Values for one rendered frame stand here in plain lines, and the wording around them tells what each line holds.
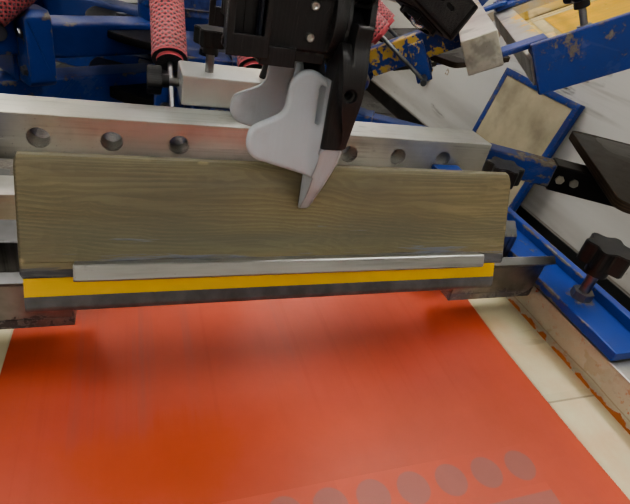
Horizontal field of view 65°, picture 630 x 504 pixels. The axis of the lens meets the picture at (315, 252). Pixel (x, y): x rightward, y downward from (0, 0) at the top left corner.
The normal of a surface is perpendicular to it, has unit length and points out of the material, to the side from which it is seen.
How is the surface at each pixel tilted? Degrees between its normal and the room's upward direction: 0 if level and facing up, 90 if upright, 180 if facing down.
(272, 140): 83
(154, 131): 90
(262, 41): 90
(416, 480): 0
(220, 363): 0
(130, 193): 65
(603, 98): 90
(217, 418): 0
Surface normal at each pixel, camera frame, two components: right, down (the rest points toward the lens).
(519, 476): 0.18, -0.81
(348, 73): 0.33, 0.41
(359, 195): 0.35, 0.18
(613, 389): -0.94, 0.02
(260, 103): 0.21, 0.66
